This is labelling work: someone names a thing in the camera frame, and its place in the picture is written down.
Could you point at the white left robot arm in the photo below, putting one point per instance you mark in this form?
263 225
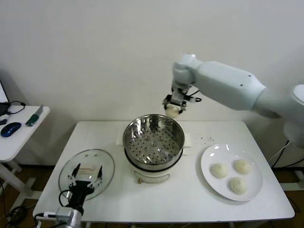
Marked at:
77 218

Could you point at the blue computer mouse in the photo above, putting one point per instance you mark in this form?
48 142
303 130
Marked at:
10 129

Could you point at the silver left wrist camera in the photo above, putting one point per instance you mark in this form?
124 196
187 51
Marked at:
64 213

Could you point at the perforated steel steamer basket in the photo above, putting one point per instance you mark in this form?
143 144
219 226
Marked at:
171 147

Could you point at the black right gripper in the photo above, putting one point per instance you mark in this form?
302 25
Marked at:
178 99

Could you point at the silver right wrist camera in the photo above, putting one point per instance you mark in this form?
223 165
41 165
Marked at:
181 91

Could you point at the small black desk item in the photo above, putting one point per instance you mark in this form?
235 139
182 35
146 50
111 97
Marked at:
2 122

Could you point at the large white plate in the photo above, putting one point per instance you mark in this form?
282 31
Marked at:
213 152

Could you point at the white steamed baozi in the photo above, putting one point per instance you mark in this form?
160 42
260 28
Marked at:
238 185
242 166
219 170
173 112

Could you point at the dark laptop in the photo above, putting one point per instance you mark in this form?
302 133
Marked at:
2 108

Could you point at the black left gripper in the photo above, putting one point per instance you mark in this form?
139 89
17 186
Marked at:
80 190

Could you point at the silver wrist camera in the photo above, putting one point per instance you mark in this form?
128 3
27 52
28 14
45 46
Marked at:
181 91
64 213

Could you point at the white side table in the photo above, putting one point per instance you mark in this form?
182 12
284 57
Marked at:
23 140

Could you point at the round glass pot lid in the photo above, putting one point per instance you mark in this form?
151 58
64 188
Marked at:
105 164

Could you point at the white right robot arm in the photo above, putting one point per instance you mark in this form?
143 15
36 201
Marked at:
225 80

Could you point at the white furniture foot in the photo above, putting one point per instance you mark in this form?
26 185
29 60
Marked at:
292 184

